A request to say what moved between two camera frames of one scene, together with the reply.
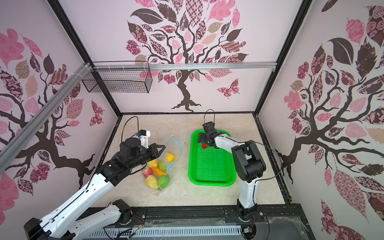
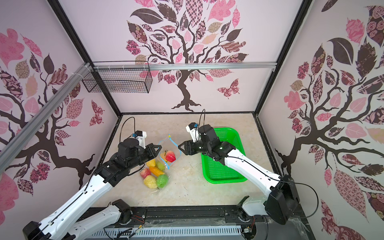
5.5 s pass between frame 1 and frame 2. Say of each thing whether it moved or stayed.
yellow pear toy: moved
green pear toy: stayed
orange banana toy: stayed
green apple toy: stayed
